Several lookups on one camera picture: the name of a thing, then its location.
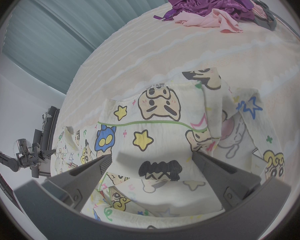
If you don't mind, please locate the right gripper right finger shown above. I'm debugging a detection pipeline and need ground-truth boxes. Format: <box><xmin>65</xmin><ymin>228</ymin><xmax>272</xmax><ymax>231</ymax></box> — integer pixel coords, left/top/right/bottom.
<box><xmin>192</xmin><ymin>151</ymin><xmax>262</xmax><ymax>211</ymax></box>

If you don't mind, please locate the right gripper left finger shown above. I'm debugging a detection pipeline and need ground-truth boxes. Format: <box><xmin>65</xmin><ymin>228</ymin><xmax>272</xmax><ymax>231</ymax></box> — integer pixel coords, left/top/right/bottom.
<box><xmin>44</xmin><ymin>154</ymin><xmax>113</xmax><ymax>207</ymax></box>

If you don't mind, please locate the white printed pyjama top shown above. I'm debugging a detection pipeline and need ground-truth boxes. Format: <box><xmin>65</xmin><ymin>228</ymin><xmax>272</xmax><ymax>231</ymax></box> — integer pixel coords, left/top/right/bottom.
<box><xmin>51</xmin><ymin>68</ymin><xmax>286</xmax><ymax>231</ymax></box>

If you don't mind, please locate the black chest of drawers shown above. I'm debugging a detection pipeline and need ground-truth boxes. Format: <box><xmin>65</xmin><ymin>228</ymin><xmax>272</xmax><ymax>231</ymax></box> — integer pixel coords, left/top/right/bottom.
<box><xmin>30</xmin><ymin>106</ymin><xmax>61</xmax><ymax>180</ymax></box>

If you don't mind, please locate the blue-green curtain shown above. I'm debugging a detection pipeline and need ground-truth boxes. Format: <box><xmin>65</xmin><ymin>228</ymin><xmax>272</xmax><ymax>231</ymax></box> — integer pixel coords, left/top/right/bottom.
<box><xmin>22</xmin><ymin>0</ymin><xmax>171</xmax><ymax>52</ymax></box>
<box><xmin>1</xmin><ymin>0</ymin><xmax>96</xmax><ymax>95</ymax></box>

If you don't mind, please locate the bed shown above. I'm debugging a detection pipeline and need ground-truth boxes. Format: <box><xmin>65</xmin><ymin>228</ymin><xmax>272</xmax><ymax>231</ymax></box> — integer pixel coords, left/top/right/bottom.
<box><xmin>50</xmin><ymin>0</ymin><xmax>300</xmax><ymax>232</ymax></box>

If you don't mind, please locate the pink garment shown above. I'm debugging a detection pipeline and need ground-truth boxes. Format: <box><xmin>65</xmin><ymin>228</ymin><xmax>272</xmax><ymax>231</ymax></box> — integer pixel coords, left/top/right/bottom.
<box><xmin>175</xmin><ymin>0</ymin><xmax>266</xmax><ymax>33</ymax></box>

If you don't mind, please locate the dark grey garment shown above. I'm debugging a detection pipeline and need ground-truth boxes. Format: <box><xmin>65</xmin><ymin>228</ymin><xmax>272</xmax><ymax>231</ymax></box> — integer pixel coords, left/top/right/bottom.
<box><xmin>250</xmin><ymin>0</ymin><xmax>277</xmax><ymax>32</ymax></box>

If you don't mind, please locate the purple satin garment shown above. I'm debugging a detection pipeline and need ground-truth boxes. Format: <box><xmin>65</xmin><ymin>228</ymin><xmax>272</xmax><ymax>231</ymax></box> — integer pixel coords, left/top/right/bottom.
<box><xmin>154</xmin><ymin>0</ymin><xmax>256</xmax><ymax>22</ymax></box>

